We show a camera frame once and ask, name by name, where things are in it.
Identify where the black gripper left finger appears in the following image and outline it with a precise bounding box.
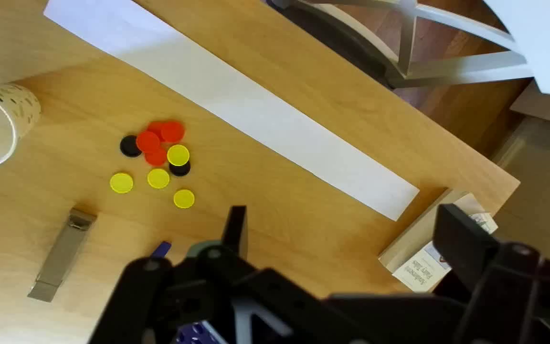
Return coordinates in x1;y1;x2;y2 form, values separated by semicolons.
87;206;326;344

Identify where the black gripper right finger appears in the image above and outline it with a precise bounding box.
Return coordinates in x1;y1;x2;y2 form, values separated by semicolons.
433;204;550;344

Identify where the blue connect four grid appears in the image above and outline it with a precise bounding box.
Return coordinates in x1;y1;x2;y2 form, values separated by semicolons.
150;241;171;258

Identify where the yellow game disc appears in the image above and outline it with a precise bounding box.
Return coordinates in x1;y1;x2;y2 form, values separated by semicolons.
165;143;190;166
108;172;133;195
171;189;196;210
146;168;169;189

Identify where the small white card box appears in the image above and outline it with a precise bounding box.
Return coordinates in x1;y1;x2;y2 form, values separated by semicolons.
379;202;497;292

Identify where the black game disc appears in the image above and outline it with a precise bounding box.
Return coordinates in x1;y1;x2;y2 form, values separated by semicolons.
167;162;190;177
117;135;140;156

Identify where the red game disc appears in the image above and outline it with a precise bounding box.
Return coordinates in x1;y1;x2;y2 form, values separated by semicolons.
158;120;184;143
144;149;165;166
135;130;161;153

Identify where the long white paper strip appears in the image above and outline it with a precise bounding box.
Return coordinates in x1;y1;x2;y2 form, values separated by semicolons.
43;0;417;220

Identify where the grey metal chair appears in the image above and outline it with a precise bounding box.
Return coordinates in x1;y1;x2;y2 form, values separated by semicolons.
263;0;532;88

